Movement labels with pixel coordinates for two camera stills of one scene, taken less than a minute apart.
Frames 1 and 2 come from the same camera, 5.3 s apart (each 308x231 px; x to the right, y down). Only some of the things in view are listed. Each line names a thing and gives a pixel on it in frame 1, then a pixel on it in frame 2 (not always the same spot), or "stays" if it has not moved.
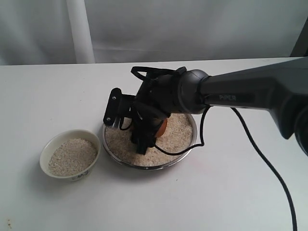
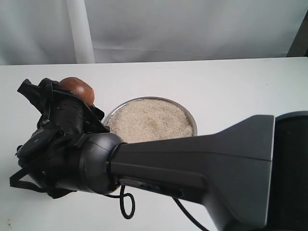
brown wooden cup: [161, 128] -> [80, 88]
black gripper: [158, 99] -> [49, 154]
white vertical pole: [81, 30] stays
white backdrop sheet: [34, 32] stays
